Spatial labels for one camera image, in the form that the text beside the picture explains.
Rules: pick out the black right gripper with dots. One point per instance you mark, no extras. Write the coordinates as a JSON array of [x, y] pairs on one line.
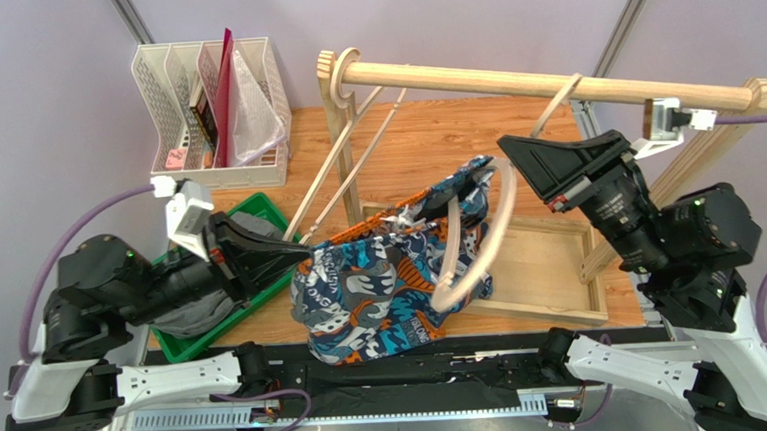
[[595, 180]]

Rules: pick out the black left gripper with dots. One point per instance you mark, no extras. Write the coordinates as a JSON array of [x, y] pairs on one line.
[[258, 261]]

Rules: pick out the grey shorts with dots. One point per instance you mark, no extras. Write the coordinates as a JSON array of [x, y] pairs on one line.
[[198, 317]]

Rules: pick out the patterned blue orange shorts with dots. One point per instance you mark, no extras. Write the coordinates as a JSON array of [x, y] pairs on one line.
[[366, 292]]

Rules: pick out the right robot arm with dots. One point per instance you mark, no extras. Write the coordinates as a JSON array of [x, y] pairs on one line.
[[690, 252]]

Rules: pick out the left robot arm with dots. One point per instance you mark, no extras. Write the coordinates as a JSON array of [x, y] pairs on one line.
[[104, 289]]

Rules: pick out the wooden clothes rack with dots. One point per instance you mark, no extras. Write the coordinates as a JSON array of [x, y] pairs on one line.
[[587, 303]]

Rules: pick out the green plastic tray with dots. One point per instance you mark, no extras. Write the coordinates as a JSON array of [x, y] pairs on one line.
[[179, 350]]

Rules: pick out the pink eraser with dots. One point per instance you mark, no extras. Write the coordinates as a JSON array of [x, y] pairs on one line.
[[175, 159]]

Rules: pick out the clear plastic bag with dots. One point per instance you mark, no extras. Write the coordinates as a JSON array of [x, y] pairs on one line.
[[254, 126]]

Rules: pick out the white file organizer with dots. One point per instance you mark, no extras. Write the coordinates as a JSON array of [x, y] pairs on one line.
[[165, 74]]

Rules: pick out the dark book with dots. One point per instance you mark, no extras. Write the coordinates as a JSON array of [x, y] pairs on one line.
[[202, 112]]

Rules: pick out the red folder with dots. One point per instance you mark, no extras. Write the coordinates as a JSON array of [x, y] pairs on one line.
[[221, 101]]

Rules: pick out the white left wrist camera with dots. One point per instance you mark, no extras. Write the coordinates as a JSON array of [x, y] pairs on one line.
[[187, 210]]

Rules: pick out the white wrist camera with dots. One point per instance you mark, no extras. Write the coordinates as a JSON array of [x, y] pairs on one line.
[[664, 122], [187, 210]]

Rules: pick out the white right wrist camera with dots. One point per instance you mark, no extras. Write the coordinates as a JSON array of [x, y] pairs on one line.
[[664, 122]]

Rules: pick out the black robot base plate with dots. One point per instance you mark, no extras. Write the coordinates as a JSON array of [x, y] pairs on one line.
[[455, 376]]

